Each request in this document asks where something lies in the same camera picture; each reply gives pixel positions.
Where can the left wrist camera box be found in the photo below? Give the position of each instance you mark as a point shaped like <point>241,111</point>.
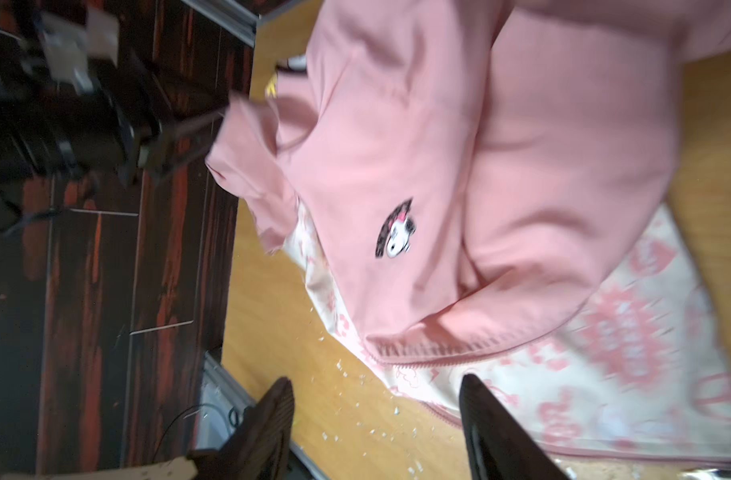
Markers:
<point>68,46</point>

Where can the aluminium frame rail left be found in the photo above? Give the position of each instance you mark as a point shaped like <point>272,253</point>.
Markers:
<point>241,18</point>

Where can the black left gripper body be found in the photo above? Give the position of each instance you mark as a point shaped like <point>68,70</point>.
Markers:
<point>135,117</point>

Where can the pink zip-up jacket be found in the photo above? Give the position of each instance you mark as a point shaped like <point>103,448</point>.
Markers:
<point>478,188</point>

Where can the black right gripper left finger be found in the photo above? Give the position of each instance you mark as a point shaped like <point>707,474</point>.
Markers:
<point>260,447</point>

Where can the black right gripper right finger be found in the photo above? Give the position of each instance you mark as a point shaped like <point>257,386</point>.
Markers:
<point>497,447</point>

